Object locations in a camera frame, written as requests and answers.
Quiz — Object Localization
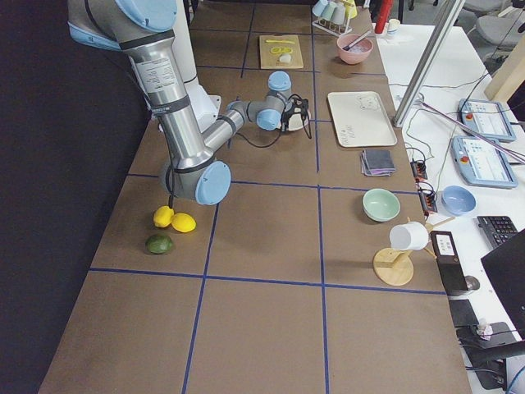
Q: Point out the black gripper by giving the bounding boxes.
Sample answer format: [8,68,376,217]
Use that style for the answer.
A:
[281,94,308,131]

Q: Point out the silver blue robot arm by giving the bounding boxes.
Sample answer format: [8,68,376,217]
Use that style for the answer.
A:
[67,1,308,205]

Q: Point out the cream rectangular tray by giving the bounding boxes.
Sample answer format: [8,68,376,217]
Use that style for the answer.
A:
[327,91,397,148]

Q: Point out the white round plate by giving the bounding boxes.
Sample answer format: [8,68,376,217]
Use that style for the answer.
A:
[281,108,310,132]

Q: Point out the bamboo cutting board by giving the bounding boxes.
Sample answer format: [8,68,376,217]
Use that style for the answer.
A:
[259,34,304,70]

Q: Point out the yellow lemon slice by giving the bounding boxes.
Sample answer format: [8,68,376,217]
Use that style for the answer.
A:
[270,46,293,55]

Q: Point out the yellow plastic knife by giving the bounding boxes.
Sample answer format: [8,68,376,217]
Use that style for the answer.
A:
[265,39,295,44]

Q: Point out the pink bowl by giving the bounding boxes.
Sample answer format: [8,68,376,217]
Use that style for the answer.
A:
[336,34,374,65]

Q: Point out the folded dark cloths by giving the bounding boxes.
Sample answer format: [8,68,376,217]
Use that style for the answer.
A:
[361,149,396,176]

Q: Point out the black silver whisk brush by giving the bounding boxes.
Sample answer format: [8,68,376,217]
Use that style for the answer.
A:
[342,29,372,51]

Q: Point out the green bowl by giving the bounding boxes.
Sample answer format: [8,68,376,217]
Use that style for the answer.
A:
[363,188,400,222]

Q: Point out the red bottle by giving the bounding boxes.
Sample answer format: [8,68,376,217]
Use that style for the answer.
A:
[375,0,393,34]

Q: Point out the yellow lemon right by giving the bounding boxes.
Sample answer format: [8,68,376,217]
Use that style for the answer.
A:
[171,213,197,233]

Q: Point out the yellow lemon left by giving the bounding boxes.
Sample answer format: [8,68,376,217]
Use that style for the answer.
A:
[153,205,175,228]

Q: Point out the white cup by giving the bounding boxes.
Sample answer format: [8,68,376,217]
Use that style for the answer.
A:
[389,222,429,250]

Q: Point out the blue bowl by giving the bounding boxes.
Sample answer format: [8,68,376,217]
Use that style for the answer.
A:
[441,186,477,216]

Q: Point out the wooden mug stand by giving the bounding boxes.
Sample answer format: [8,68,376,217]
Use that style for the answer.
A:
[373,218,454,286]

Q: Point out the upper teach pendant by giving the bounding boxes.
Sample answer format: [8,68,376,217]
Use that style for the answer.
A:
[459,98,517,143]

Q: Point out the teach pendant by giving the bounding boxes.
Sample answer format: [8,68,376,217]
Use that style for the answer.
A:
[459,98,517,143]
[451,135,518,189]

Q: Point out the lower teach pendant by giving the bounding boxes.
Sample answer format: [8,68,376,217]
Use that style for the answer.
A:
[451,135,518,189]

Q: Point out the green avocado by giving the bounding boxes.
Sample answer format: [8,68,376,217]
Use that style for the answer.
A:
[145,234,173,254]

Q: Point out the black phone stand device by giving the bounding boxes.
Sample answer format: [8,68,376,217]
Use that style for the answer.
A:
[430,231,468,296]

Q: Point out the black keyboard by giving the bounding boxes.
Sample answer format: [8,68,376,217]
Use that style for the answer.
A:
[477,216,518,249]

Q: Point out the black laptop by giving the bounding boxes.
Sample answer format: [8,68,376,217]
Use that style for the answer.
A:
[481,230,525,330]

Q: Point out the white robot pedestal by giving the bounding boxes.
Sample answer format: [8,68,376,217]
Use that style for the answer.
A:
[172,0,219,132]

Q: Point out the cup rack with wooden handle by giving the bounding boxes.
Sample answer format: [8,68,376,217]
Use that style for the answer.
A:
[312,0,358,36]

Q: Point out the aluminium frame post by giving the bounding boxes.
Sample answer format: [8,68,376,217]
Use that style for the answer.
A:
[393,0,465,127]

